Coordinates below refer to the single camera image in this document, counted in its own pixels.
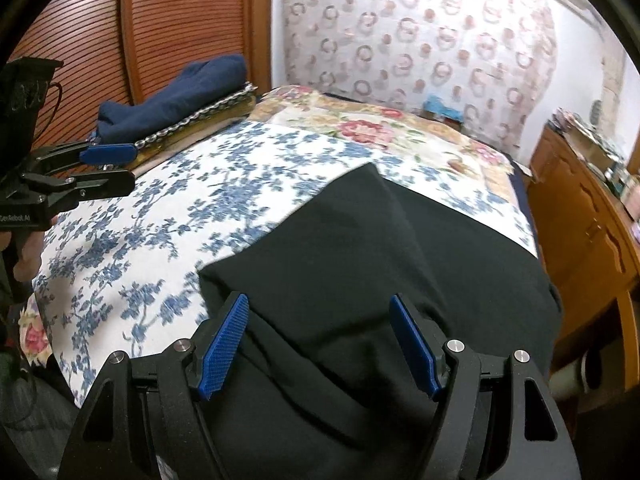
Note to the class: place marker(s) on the black printed t-shirt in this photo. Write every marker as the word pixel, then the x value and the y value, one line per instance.
pixel 350 260

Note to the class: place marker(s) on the cardboard box with blue contents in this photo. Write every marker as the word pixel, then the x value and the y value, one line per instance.
pixel 442 109

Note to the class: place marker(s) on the circle patterned curtain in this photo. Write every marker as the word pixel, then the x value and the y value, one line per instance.
pixel 425 30

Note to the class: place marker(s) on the beige tied curtain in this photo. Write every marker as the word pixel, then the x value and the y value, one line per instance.
pixel 612 90

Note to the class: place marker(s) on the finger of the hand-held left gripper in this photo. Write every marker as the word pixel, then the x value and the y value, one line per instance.
pixel 95 185
pixel 110 153

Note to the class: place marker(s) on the person's left hand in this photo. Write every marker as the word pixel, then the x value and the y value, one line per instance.
pixel 30 256

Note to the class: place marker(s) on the wooden headboard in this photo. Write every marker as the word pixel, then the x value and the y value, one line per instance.
pixel 165 15

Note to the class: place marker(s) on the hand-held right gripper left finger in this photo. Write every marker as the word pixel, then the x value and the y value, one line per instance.
pixel 225 345

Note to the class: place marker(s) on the navy blue folded garment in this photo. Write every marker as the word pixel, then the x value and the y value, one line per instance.
pixel 170 100

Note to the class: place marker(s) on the blue floral bedsheet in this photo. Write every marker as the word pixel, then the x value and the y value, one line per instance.
pixel 150 240

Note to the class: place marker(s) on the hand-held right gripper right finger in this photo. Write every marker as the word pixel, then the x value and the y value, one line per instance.
pixel 415 345

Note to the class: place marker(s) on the wooden cabinet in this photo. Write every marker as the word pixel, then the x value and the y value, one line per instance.
pixel 585 230

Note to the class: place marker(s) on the white cylindrical object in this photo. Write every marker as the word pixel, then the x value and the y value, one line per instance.
pixel 575 375

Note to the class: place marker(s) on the clutter pile on cabinet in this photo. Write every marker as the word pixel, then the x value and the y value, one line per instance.
pixel 595 150

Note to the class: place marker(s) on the red floral quilt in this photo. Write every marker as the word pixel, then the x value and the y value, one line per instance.
pixel 360 121

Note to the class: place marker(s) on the folded mat with patterned trim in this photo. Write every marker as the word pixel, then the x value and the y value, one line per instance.
pixel 210 121

